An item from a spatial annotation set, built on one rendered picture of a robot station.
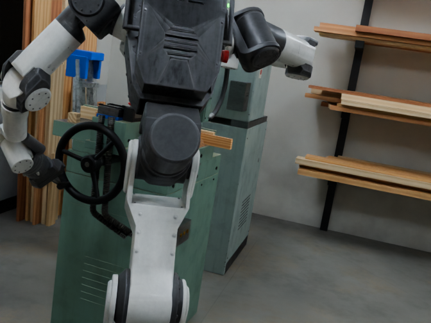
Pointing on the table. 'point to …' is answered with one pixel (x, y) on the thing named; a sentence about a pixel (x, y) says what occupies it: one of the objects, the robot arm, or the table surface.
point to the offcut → (74, 117)
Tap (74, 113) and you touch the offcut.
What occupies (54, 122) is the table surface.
